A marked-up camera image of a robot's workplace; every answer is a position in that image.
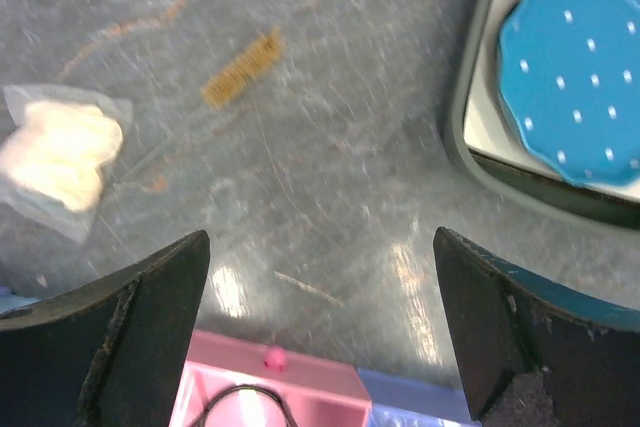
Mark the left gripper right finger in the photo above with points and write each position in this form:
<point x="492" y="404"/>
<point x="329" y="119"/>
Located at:
<point x="530" y="351"/>

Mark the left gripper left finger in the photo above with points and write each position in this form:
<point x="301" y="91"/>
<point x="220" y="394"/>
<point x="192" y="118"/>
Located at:
<point x="109" y="353"/>

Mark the bag of cotton balls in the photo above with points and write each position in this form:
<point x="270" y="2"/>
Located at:
<point x="58" y="159"/>

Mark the blue polka dot plate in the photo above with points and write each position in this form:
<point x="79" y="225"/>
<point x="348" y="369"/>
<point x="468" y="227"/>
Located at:
<point x="568" y="80"/>

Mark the tan test tube brush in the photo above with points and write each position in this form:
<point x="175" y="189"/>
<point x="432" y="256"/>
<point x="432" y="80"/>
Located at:
<point x="183" y="120"/>

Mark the multicolour compartment organizer tray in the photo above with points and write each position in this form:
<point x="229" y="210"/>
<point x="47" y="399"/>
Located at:
<point x="318" y="392"/>

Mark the dark green plastic tray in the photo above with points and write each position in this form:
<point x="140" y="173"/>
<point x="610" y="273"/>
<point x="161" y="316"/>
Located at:
<point x="477" y="140"/>

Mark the white square plate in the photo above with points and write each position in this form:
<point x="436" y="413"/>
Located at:
<point x="555" y="92"/>

